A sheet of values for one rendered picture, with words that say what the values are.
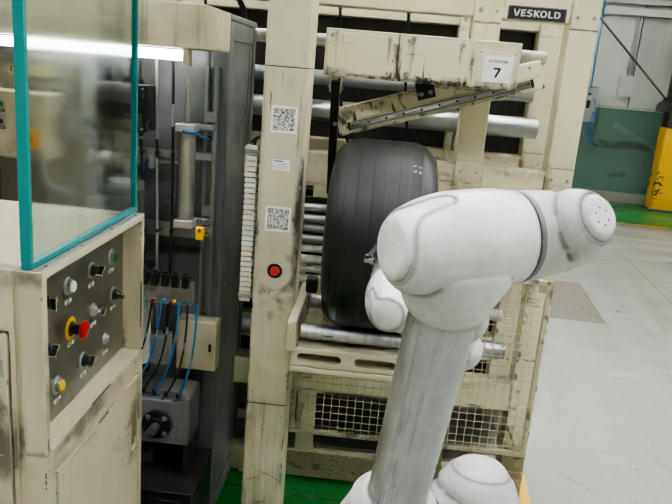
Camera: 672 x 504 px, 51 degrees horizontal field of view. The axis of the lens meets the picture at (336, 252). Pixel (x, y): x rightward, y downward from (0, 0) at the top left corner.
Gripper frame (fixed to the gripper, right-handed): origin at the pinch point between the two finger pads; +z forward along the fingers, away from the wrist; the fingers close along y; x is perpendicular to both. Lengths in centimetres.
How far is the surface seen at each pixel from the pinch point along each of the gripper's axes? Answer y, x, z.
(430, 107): -10, -23, 67
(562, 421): -102, 145, 139
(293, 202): 28.7, 0.1, 23.9
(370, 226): 5.6, -2.0, 4.9
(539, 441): -85, 142, 115
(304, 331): 22.0, 35.3, 11.1
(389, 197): 1.3, -8.9, 9.6
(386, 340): -2.3, 35.4, 11.1
